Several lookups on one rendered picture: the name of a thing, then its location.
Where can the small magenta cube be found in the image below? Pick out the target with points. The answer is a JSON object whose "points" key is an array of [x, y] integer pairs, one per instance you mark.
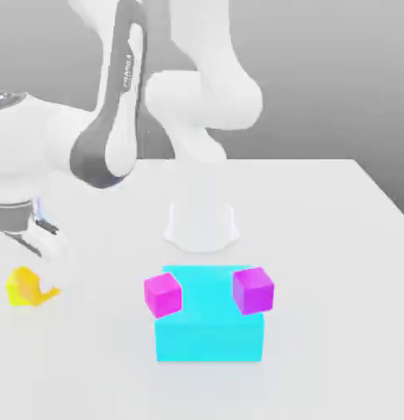
{"points": [[163, 295]]}

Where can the small purple cube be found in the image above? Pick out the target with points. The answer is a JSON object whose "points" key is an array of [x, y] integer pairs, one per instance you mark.
{"points": [[254, 292]]}

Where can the small yellow cube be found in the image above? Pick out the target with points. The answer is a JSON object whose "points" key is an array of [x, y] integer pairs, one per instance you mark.
{"points": [[23, 288]]}

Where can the large cyan box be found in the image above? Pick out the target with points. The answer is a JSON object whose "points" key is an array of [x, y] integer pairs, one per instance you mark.
{"points": [[208, 338]]}

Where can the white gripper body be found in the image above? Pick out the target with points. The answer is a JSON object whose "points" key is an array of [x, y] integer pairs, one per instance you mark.
{"points": [[49, 251]]}

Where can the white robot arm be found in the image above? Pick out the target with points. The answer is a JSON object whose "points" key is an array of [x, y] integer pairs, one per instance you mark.
{"points": [[201, 98]]}

